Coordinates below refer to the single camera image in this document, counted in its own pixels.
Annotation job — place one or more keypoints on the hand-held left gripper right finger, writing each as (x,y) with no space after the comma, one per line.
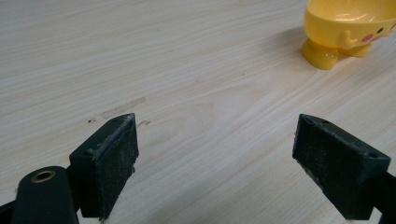
(336,168)

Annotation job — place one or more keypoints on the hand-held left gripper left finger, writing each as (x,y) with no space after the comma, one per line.
(106,168)

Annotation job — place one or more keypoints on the yellow duck-shaped plastic bowl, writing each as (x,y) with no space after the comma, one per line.
(337,28)

